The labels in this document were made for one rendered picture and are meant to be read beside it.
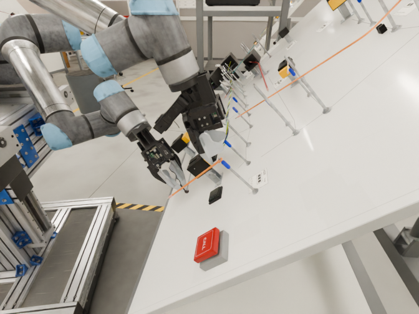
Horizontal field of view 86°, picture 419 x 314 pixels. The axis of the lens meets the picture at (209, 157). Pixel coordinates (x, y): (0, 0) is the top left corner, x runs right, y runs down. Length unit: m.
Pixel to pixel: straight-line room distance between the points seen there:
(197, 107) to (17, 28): 0.64
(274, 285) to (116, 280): 1.19
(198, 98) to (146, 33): 0.15
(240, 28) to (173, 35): 7.61
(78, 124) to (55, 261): 1.13
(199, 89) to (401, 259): 0.56
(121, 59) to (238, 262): 0.41
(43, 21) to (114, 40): 0.53
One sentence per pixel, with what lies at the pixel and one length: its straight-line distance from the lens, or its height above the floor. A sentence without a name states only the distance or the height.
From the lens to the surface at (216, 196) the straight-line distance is 0.55.
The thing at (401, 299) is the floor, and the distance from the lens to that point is 1.95.
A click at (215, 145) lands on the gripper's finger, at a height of 1.18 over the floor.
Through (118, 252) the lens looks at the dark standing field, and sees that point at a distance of 1.85.
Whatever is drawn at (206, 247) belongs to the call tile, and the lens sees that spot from 0.42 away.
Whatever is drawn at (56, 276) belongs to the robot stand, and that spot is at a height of 0.21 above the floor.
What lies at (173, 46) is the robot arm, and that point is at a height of 1.39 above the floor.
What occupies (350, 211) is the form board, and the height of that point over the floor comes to 1.24.
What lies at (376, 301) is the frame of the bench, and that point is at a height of 0.80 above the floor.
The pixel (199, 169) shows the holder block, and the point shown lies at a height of 1.10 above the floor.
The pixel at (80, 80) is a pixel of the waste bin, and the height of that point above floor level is 0.57.
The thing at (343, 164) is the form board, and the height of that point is 1.25.
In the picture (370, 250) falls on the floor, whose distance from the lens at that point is 2.09.
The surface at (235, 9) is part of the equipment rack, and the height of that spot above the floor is 1.45.
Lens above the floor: 1.44
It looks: 33 degrees down
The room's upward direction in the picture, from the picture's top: straight up
